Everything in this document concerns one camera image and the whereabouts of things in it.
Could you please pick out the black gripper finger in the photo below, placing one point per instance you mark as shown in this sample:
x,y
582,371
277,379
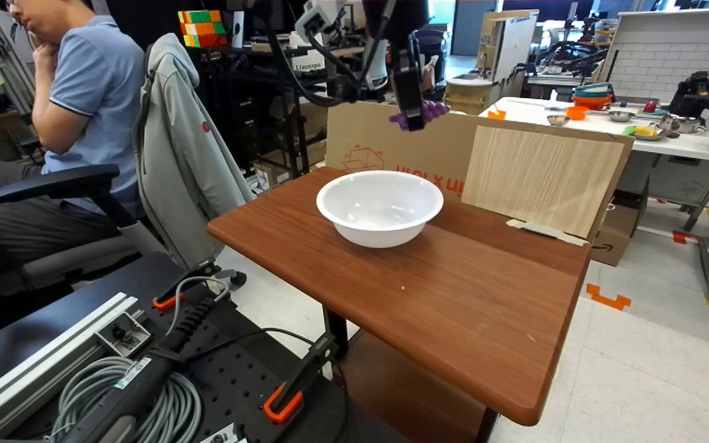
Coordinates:
x,y
407,81

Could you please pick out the purple raspberry toy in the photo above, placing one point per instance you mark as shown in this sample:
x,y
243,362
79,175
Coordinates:
x,y
430,112

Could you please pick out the white plastic bowl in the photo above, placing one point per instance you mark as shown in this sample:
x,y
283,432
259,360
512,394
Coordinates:
x,y
379,207

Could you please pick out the colourful cube toy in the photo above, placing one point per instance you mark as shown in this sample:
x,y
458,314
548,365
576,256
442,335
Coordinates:
x,y
203,28

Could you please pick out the brown cardboard sheet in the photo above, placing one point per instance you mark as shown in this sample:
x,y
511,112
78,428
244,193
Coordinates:
x,y
548,181

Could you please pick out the grey jacket on chair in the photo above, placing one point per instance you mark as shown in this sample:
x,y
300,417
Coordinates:
x,y
185,168

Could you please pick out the wooden table with black legs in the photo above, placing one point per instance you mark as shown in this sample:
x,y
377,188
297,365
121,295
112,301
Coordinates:
x,y
470,301

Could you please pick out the white desk in background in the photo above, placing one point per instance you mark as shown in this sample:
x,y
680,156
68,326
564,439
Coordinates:
x,y
668,168

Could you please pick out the black orange clamp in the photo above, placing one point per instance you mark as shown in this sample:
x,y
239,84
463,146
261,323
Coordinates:
x,y
286,401
208,278

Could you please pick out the seated person blue shirt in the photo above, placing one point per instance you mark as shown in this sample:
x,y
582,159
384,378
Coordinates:
x,y
87,107

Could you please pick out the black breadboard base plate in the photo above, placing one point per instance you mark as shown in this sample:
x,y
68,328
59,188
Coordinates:
x,y
199,379

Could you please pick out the silver aluminium rail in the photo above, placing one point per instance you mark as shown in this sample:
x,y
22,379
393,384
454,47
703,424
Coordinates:
x,y
49,344

